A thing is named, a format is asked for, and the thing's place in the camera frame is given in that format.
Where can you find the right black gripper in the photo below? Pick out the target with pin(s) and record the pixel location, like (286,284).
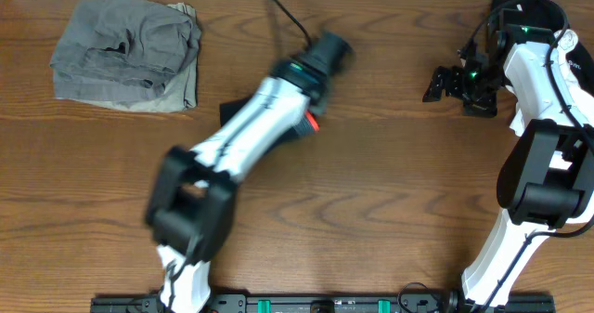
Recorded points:
(485,108)

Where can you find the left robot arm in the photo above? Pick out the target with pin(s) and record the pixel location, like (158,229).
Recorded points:
(192,206)

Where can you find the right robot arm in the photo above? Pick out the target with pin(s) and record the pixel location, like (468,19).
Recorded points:
(547,181)

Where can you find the black t-shirt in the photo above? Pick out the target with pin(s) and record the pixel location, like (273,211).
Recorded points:
(544,15)

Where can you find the white printed t-shirt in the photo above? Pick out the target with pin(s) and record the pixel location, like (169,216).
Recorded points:
(525,68)

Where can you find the folded gray pants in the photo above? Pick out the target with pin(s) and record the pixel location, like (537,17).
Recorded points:
(120,48)

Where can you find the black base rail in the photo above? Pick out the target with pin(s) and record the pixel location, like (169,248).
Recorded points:
(414,302)

